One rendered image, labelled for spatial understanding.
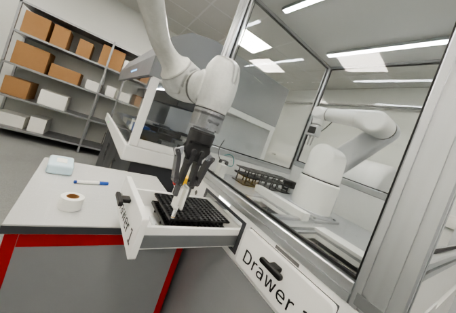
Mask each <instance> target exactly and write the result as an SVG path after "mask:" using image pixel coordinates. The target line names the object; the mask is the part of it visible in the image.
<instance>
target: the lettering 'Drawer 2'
mask: <svg viewBox="0 0 456 313"><path fill-rule="evenodd" d="M247 252H248V253H249V254H250V252H249V251H248V250H247V249H246V252H245V255H244V258H243V262H244V263H245V264H247V265H249V264H250V262H251V260H252V255H251V254H250V261H249V262H248V263H246V262H245V261H244V259H245V256H246V253H247ZM254 264H256V265H258V264H257V263H255V261H254V262H253V264H252V267H251V270H252V269H253V266H254ZM259 269H260V270H261V271H262V273H260V272H259V271H257V272H256V277H257V278H258V279H260V281H261V279H262V277H263V270H262V269H261V268H260V267H259ZM258 273H259V274H260V275H261V277H258V276H257V274H258ZM271 282H272V279H270V280H269V282H268V283H267V275H266V279H265V287H267V285H268V284H269V283H270V287H269V292H272V290H273V289H274V287H275V286H276V284H274V285H273V287H272V288H271ZM279 291H280V292H282V294H283V298H282V296H281V295H280V294H279V293H278V292H279ZM278 295H279V296H280V297H281V298H282V300H283V301H284V298H285V296H284V293H283V291H282V290H280V289H278V290H277V291H276V294H275V297H276V299H277V301H278V302H279V303H280V304H281V305H282V303H281V302H280V301H279V300H278ZM289 303H291V304H292V305H293V306H294V303H293V302H291V301H290V299H288V302H287V304H286V307H285V310H287V307H288V304H289Z"/></svg>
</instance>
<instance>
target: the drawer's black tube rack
mask: <svg viewBox="0 0 456 313"><path fill-rule="evenodd" d="M161 196H162V198H163V199H164V201H165V202H166V204H165V205H168V207H169V209H170V210H171V212H173V208H172V206H171V203H172V199H173V197H174V196H173V195H169V194H161ZM151 203H152V205H153V207H154V212H155V213H157V216H158V217H159V220H160V222H159V223H160V224H162V225H166V226H187V227H224V226H223V224H224V223H230V222H229V221H228V220H227V219H226V218H225V217H224V216H223V215H222V214H221V213H220V212H219V211H218V210H217V209H216V208H215V207H214V206H213V205H212V204H211V203H210V202H209V201H208V200H207V199H201V198H191V197H188V198H186V200H185V204H184V206H183V209H182V210H180V209H179V208H178V210H177V212H176V215H175V218H176V220H175V221H169V219H168V217H167V216H166V214H165V212H164V210H163V208H162V207H161V205H160V203H159V202H158V201H155V200H152V202H151Z"/></svg>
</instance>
